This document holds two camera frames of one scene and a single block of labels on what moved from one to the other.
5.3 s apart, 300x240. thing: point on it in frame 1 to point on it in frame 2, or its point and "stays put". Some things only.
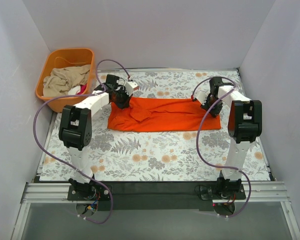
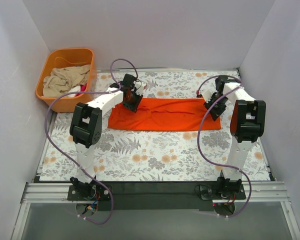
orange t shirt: (156, 114) stays put
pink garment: (83, 88) stays put
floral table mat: (115, 155) stays put
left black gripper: (123, 102) to (133, 102)
